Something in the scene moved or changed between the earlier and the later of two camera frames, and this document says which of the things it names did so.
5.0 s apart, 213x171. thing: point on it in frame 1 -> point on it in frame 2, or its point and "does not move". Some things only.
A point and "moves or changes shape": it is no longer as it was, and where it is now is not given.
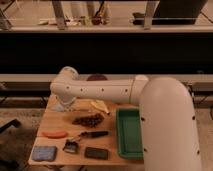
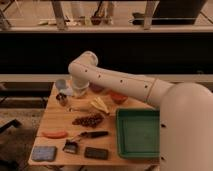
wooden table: x=86 y=135 does not move
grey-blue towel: x=58 y=107 moves or changes shape
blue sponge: x=44 y=153 does not move
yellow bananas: x=100 y=104 does not move
